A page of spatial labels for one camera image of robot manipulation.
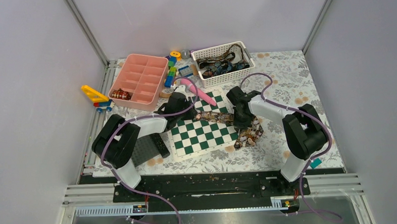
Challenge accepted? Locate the purple glitter microphone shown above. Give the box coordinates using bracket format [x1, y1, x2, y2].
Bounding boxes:
[180, 49, 191, 60]

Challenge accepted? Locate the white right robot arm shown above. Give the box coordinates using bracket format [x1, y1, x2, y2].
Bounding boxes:
[226, 86, 331, 195]

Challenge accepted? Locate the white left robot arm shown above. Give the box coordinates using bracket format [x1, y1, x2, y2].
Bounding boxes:
[91, 85, 196, 201]

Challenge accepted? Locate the green white chessboard mat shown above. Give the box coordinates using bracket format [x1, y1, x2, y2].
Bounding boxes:
[167, 87, 238, 161]

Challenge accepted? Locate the rolled red patterned tie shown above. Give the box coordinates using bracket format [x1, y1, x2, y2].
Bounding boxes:
[111, 89, 132, 100]

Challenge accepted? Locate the blue grey lego brick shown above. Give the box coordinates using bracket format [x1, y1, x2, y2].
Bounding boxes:
[178, 66, 193, 77]

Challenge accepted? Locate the small teal block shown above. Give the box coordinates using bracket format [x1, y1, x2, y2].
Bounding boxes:
[310, 158, 322, 169]

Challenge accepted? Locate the wooden rectangular block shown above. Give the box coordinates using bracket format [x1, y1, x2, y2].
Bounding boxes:
[190, 64, 199, 76]

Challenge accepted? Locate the grey lego baseplate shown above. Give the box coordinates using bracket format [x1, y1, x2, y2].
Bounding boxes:
[131, 134, 160, 167]

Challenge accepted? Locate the yellow toy crane car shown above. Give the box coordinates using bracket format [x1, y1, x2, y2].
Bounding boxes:
[81, 85, 115, 113]

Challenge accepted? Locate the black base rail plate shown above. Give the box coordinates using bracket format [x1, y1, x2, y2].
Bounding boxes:
[111, 167, 312, 215]

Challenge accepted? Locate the colourful lego block vehicle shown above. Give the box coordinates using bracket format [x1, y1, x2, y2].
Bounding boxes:
[164, 51, 181, 88]

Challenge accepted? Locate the brown floral patterned tie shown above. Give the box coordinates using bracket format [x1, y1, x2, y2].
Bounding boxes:
[194, 111, 264, 150]

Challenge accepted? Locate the white perforated plastic basket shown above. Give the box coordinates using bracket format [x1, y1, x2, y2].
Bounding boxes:
[191, 41, 255, 88]

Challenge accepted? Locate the pink divided organizer tray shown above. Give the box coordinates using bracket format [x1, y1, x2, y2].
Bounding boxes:
[108, 53, 168, 111]

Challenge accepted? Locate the wooden arch block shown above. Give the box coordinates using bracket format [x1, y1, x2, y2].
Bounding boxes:
[159, 88, 174, 99]

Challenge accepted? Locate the blue patterned tie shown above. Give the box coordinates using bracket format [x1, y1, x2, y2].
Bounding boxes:
[202, 61, 250, 79]

